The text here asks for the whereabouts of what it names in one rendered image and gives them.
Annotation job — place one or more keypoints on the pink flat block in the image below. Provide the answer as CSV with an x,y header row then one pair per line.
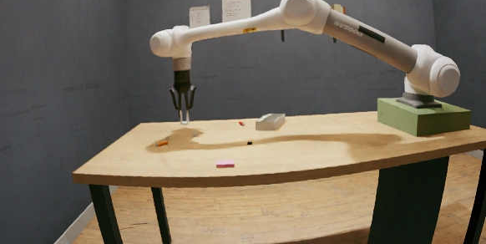
x,y
225,163

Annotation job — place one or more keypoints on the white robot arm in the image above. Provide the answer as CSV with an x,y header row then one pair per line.
x,y
424,69

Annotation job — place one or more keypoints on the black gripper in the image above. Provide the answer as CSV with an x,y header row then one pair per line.
x,y
181,86

